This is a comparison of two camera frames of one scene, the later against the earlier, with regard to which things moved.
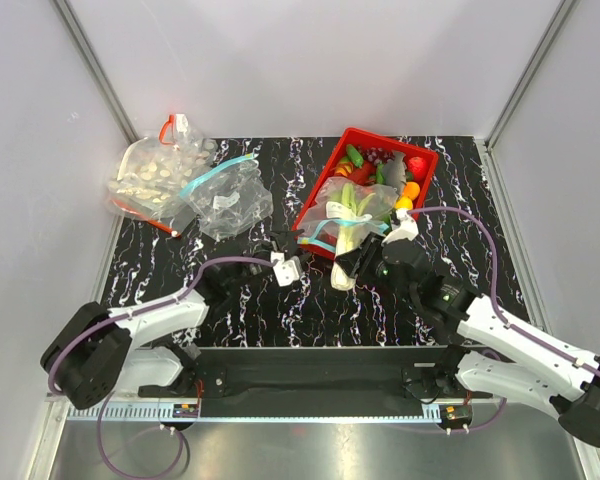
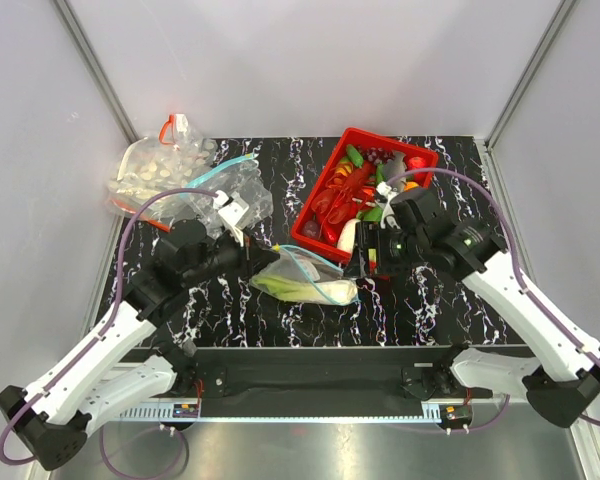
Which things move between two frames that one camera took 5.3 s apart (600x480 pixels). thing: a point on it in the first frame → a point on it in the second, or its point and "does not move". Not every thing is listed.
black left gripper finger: x=286 y=238 → x=259 y=259
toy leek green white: x=350 y=207 → x=338 y=292
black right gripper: x=350 y=261 → x=358 y=264
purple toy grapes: x=378 y=155 does not move
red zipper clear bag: x=148 y=180 does not move
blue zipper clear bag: x=346 y=210 → x=293 y=274
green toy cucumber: x=355 y=156 does not move
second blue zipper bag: x=229 y=198 does not move
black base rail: x=310 y=374 does not move
